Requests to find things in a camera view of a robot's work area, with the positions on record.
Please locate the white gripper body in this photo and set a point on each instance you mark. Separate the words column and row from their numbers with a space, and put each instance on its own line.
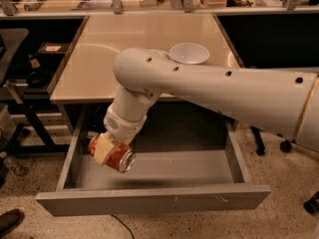
column 122, row 127

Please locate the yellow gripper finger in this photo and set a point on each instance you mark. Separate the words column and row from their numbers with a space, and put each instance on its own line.
column 105, row 146

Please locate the red coke can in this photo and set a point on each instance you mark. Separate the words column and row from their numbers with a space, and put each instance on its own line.
column 121, row 160

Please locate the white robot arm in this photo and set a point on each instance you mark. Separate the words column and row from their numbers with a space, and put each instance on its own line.
column 277, row 101

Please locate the grey cabinet with beige top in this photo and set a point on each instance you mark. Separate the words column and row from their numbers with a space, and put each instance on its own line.
column 85, row 75

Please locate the grey open drawer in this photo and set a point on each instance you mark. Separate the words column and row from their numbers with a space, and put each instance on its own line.
column 188, row 165

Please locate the plastic bottle on floor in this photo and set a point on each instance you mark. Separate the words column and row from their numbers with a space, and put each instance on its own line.
column 13, row 164

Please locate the white bowl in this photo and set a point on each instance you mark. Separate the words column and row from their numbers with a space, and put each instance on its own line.
column 189, row 53

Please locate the grey chair at left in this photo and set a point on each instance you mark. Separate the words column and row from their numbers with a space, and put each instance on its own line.
column 11, row 39

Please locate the black side table frame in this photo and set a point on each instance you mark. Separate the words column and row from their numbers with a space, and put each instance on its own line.
column 13, row 146

